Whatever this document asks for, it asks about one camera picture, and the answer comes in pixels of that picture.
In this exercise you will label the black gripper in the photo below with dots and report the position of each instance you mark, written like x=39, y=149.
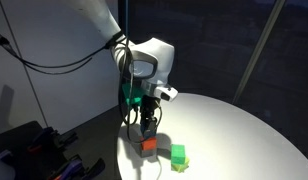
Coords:
x=148, y=106

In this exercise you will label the blue block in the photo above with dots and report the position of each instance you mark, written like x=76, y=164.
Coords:
x=149, y=135

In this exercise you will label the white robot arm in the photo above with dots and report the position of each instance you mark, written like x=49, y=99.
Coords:
x=149, y=62

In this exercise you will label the orange block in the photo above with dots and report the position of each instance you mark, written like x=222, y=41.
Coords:
x=149, y=144

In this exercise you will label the green block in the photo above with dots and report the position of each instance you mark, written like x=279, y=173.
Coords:
x=177, y=154

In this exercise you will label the yellow-green block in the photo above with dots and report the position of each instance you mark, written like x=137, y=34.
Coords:
x=181, y=167

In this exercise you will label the white round table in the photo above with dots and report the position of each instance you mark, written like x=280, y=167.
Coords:
x=222, y=142

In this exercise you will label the purple black spring clamp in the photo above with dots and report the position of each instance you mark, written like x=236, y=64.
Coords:
x=74, y=170

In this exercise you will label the orange black spring clamp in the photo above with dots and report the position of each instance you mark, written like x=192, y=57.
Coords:
x=48, y=138

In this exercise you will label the metal window frame post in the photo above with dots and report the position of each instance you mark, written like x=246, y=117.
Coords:
x=275, y=12

